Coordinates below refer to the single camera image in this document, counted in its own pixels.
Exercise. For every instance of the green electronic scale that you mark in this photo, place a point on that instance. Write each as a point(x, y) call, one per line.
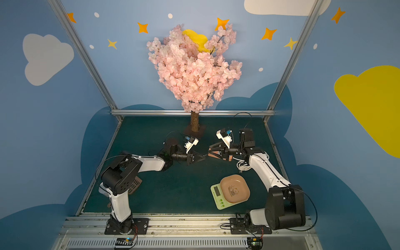
point(219, 199)

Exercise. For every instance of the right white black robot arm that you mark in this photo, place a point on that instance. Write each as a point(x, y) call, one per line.
point(285, 206)

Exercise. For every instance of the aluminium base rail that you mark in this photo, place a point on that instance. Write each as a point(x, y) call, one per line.
point(177, 232)

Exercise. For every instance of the pink cherry blossom tree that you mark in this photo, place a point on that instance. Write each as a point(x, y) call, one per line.
point(196, 77)

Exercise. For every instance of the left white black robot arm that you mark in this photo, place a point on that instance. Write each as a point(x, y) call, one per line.
point(120, 175)

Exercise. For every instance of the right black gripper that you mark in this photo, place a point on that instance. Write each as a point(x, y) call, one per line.
point(224, 150)

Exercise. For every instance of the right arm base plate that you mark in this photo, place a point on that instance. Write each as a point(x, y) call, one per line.
point(244, 226)

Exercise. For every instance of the pink square plate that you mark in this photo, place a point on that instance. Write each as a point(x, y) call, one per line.
point(235, 189)

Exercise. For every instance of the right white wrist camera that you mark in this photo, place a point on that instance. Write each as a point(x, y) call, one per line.
point(225, 136)

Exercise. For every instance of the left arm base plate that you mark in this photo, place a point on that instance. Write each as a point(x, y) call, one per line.
point(139, 226)

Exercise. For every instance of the orange power strip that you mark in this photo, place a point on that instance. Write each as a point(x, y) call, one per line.
point(220, 155)

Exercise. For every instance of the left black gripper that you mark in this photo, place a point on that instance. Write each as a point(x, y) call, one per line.
point(190, 158)

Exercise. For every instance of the brown slotted scoop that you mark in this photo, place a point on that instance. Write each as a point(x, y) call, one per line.
point(135, 185)

